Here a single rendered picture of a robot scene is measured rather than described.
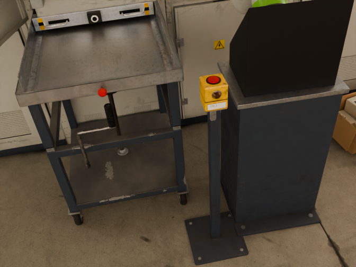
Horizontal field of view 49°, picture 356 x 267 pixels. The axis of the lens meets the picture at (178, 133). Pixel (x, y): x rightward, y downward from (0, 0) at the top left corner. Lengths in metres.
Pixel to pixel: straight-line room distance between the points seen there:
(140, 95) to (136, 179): 0.58
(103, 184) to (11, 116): 0.73
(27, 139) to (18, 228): 0.58
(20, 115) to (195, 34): 1.10
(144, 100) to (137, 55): 0.80
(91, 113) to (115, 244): 0.83
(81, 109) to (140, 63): 0.92
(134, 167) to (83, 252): 0.48
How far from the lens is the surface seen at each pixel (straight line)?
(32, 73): 1.63
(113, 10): 1.87
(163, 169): 2.03
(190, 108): 2.45
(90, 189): 2.01
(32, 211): 2.27
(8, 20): 2.04
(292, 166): 1.79
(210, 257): 1.90
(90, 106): 2.38
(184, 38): 2.19
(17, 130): 2.50
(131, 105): 2.39
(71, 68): 1.61
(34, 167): 2.50
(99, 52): 1.68
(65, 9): 1.88
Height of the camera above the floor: 1.63
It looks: 41 degrees down
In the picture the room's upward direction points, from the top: 5 degrees counter-clockwise
